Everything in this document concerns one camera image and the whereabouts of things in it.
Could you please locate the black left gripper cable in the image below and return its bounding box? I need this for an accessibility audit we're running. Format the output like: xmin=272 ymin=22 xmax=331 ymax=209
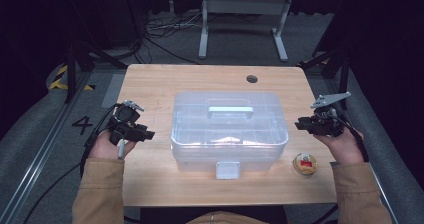
xmin=21 ymin=103 xmax=120 ymax=224

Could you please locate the person's tan clothed lap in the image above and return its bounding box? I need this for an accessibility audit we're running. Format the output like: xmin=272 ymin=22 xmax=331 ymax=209
xmin=185 ymin=211 xmax=269 ymax=224

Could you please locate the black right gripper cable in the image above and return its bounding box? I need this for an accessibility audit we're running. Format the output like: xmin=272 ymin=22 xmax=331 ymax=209
xmin=333 ymin=112 xmax=370 ymax=164

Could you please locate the person's right hand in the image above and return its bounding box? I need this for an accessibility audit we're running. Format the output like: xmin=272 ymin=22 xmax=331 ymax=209
xmin=313 ymin=127 xmax=365 ymax=167

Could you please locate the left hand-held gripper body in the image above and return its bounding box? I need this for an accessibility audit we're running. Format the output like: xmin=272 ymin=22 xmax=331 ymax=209
xmin=107 ymin=99 xmax=148 ymax=147

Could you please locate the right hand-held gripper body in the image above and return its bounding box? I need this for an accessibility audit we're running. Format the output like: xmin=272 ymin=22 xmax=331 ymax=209
xmin=308 ymin=91 xmax=352 ymax=138

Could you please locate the person's left hand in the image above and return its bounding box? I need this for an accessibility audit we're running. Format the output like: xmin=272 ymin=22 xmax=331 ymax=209
xmin=88 ymin=129 xmax=138 ymax=162

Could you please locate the tangle of floor cables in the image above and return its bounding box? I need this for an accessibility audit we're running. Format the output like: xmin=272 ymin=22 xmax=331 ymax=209
xmin=142 ymin=10 xmax=205 ymax=66

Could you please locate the white metal table frame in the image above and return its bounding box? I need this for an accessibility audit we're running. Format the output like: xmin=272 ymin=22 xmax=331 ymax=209
xmin=198 ymin=0 xmax=294 ymax=63

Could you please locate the black tripod stand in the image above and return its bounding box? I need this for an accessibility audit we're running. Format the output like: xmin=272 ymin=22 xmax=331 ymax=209
xmin=297 ymin=46 xmax=352 ymax=111
xmin=64 ymin=38 xmax=130 ymax=104

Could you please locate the grey cable plug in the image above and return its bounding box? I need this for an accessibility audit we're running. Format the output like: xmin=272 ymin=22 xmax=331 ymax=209
xmin=117 ymin=138 xmax=127 ymax=161

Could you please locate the clear plastic storage box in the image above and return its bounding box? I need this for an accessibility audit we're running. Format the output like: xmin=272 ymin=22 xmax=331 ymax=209
xmin=170 ymin=91 xmax=290 ymax=181

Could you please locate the metal floor rail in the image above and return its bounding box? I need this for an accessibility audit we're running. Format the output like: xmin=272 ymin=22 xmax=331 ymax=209
xmin=324 ymin=78 xmax=401 ymax=224
xmin=0 ymin=71 xmax=93 ymax=224

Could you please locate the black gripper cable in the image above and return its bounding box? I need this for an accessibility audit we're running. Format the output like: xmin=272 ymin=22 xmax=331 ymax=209
xmin=21 ymin=103 xmax=120 ymax=224
xmin=333 ymin=112 xmax=370 ymax=164

